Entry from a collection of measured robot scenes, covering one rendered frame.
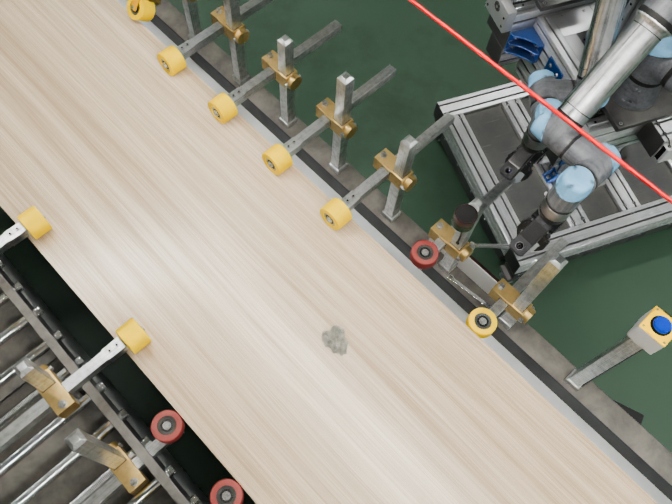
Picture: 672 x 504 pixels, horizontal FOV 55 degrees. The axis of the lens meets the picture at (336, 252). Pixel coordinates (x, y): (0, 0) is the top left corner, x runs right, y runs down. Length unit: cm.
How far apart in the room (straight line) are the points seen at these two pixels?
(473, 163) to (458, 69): 73
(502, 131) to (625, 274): 83
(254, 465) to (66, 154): 108
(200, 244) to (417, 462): 83
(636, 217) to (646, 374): 65
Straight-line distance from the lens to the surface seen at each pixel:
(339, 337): 176
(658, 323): 163
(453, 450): 174
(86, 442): 153
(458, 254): 195
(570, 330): 294
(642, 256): 322
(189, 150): 205
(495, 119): 308
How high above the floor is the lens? 259
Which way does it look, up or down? 65 degrees down
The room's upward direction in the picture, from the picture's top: 6 degrees clockwise
